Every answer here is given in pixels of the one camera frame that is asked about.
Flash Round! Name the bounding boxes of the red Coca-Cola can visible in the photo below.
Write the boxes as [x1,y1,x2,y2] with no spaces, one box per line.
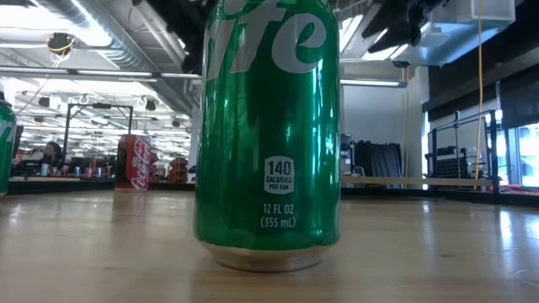
[114,133,152,193]

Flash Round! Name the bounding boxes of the black yellow ceiling cable reel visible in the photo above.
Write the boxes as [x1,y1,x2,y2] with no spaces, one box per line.
[45,32,77,56]

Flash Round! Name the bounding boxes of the black metal rack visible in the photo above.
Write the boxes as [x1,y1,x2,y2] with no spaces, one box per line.
[426,109,501,195]

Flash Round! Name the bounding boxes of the black monitor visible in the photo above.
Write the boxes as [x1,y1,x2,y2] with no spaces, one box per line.
[14,124,24,160]

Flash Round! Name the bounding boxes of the black metal frame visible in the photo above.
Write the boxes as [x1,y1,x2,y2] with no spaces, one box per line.
[61,103,135,166]

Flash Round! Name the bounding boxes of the person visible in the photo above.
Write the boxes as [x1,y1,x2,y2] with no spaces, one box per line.
[40,141,63,167]

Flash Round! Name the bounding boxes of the background wooden table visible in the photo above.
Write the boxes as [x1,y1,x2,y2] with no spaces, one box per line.
[8,175,115,183]

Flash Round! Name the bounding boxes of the red stacked bins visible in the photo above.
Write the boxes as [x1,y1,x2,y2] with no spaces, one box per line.
[168,156,189,183]

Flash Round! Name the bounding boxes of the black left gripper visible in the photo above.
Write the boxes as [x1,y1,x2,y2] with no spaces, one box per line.
[132,0,216,76]

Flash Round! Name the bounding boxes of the black fabric panel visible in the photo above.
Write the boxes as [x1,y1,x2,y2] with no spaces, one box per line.
[355,141,404,189]

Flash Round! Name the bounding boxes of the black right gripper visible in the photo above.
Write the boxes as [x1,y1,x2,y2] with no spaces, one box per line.
[361,0,450,54]

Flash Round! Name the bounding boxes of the silver ventilation duct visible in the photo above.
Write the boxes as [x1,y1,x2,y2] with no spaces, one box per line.
[37,0,201,114]

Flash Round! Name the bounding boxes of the silver ceiling air unit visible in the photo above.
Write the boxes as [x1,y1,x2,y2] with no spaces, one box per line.
[340,0,517,68]

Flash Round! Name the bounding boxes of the green Sprite can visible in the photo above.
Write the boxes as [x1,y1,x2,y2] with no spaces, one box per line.
[0,99,18,198]
[193,0,341,273]

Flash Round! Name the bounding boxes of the wooden shelf black frame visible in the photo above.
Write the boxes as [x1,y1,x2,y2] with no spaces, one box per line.
[341,175,493,189]

